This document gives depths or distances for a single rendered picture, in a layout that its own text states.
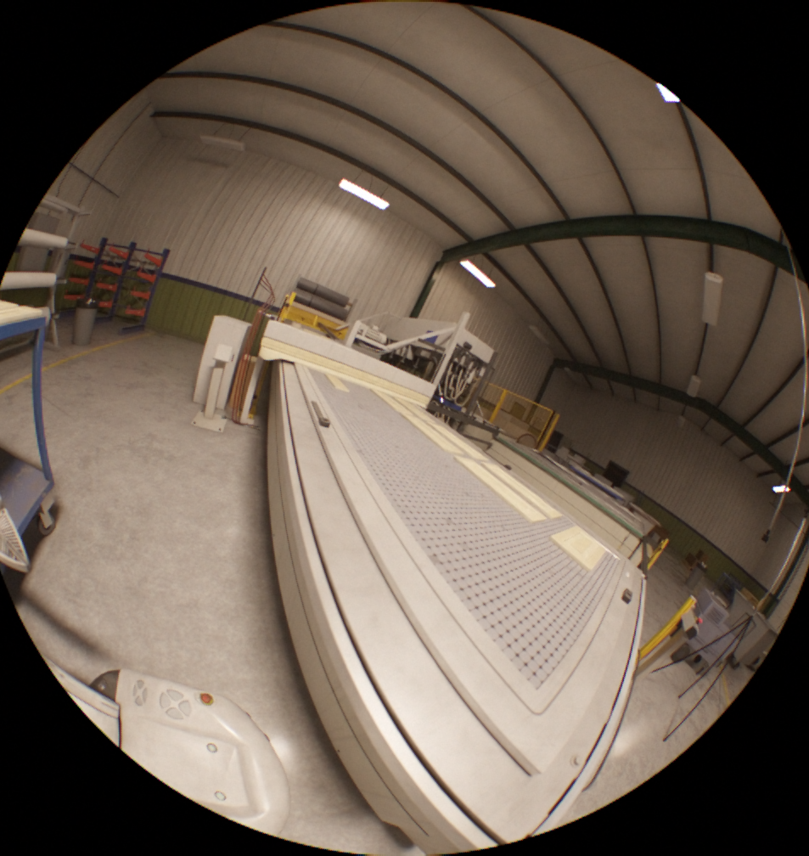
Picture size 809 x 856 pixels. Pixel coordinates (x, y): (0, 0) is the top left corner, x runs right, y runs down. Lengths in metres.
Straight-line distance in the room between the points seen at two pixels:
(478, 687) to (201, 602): 1.22
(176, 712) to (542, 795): 0.80
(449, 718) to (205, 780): 0.72
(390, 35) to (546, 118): 2.60
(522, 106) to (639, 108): 1.76
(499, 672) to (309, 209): 7.86
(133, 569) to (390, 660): 1.33
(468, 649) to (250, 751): 0.66
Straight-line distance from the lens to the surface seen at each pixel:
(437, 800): 0.49
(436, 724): 0.48
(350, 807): 1.32
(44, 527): 1.82
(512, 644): 0.62
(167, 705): 0.93
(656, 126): 5.09
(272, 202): 7.70
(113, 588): 1.54
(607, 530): 4.37
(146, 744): 1.02
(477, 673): 0.52
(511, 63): 4.91
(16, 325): 1.31
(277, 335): 2.72
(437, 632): 0.52
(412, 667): 0.49
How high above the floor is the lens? 1.25
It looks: 13 degrees down
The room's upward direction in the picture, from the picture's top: 25 degrees clockwise
